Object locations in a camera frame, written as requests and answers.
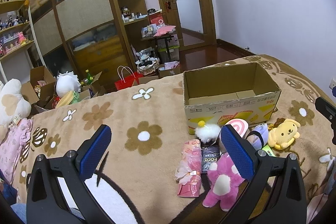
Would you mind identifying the green tissue pack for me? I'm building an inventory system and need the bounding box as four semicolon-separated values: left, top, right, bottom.
262;145;276;157

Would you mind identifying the yellow dog plush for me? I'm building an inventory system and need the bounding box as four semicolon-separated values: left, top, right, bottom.
268;119;301;150

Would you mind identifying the pink bear plush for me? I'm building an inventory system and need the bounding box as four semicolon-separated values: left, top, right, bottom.
202;153;244;212

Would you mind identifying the purple haired doll plush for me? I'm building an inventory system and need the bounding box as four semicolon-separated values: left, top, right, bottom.
245;123;269;150

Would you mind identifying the pink swirl roll plush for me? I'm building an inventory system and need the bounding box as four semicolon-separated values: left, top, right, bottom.
225;118;249;138

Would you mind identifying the black Face tissue pack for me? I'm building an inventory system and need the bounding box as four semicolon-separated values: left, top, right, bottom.
201;145;221;174

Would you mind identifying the pink tissue pack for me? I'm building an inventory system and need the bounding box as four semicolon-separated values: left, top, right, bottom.
175;139;202;198

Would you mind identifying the white fluffy yellow pompom plush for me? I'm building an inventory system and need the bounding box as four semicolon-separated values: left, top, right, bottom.
195;121;221;144

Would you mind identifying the pink floral cloth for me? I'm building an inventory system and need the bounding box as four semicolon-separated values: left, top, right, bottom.
1;118;33;184

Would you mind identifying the cardboard box on bed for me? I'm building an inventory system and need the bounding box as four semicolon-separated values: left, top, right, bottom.
182;63;281;135

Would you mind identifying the yellow green frog toy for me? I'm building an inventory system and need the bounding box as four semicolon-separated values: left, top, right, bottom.
56;90;80;108

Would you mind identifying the white and tan plush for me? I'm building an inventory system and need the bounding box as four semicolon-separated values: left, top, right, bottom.
0;79;31;128

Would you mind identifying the open cardboard box on floor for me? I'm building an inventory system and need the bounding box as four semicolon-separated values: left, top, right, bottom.
22;66;56;107

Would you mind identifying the white spiky hair plush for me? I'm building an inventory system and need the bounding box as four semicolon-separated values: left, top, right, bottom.
56;71;81;98

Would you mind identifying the green glass bottle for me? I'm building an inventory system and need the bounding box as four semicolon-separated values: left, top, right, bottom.
85;69;94;85

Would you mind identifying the red paper gift bag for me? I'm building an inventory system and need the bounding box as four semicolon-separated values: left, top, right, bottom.
114;66;143;90

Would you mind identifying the wicker basket with items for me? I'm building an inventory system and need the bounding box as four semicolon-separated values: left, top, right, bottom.
135;47;160;76

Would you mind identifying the small cardboard box with papers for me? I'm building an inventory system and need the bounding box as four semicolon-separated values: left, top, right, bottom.
158;61;181;78

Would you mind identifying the storage bin under table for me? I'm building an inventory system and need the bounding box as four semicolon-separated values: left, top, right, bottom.
158;46;180;63

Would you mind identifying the wooden shelf with figurines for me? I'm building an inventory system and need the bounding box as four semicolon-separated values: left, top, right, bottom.
0;0;47;83

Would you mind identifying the small black side table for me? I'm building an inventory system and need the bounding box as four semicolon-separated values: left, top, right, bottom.
141;32;180;52

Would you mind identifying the wooden wardrobe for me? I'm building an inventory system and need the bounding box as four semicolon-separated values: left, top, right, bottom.
30;0;133;92

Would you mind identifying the red box on shelf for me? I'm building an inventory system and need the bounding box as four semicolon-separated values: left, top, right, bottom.
148;10;165;26

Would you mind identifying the wall power outlet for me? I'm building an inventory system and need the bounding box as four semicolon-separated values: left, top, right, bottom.
329;77;336;90

